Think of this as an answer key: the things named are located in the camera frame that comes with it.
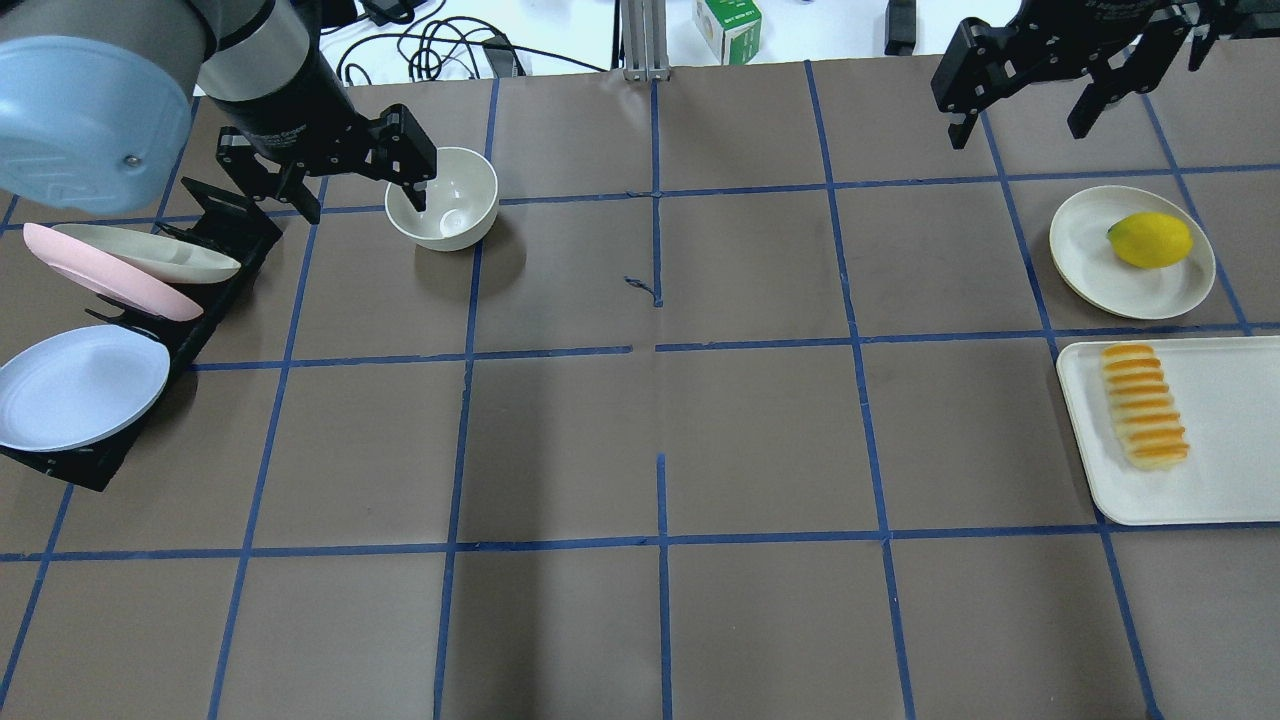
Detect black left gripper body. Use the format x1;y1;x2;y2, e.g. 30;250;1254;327
216;105;401;200

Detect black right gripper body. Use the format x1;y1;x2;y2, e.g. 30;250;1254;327
1000;0;1280;76

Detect light blue plate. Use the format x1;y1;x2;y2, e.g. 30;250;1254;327
1;325;172;452

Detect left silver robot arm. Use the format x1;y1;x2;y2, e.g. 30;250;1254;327
1;1;436;223

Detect black plate rack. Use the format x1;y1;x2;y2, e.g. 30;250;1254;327
3;178;282;491

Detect cream plate in rack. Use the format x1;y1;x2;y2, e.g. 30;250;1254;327
52;223;241;284

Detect cream plate under lemon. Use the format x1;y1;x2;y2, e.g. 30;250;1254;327
1050;184;1217;320

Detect pink plate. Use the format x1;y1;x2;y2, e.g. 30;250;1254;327
22;223;204;322

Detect striped bread loaf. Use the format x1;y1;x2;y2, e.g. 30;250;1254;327
1100;343;1190;471

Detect cream ceramic bowl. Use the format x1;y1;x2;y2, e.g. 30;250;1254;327
384;147;499;252

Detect yellow lemon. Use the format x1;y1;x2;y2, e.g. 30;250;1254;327
1106;211;1194;269

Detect green white box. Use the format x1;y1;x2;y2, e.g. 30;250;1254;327
692;1;763;67

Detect white rectangular tray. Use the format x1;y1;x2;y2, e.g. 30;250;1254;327
1056;336;1279;527

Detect black cables on desk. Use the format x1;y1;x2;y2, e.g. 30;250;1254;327
320;0;611;87

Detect aluminium frame post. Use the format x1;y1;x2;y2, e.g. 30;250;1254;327
616;1;671;82

